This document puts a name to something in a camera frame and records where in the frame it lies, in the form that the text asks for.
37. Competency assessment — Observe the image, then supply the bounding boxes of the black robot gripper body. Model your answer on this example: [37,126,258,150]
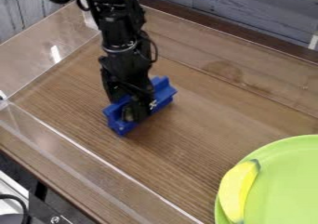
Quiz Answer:
[98,49,154,99]

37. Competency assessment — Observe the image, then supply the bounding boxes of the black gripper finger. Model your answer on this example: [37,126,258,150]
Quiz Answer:
[100,69,119,103]
[122,97,152,123]

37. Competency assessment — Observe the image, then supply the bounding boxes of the blue plastic block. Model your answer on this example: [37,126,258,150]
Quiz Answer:
[103,76,178,136]

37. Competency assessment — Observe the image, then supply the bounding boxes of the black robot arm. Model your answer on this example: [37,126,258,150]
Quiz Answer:
[49,0,158,122]

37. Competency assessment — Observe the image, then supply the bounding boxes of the yellow object on plate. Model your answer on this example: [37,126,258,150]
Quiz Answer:
[219,159,261,224]

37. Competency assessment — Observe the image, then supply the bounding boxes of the green plate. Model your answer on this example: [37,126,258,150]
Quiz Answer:
[214,135,318,224]

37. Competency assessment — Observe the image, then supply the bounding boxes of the black device bottom left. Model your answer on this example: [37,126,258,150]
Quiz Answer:
[27,197,96,224]

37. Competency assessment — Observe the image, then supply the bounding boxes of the clear acrylic enclosure walls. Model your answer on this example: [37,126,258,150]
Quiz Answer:
[0,2,318,224]

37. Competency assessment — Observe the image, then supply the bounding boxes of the black cable bottom left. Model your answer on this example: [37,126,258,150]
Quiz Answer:
[0,193,29,224]

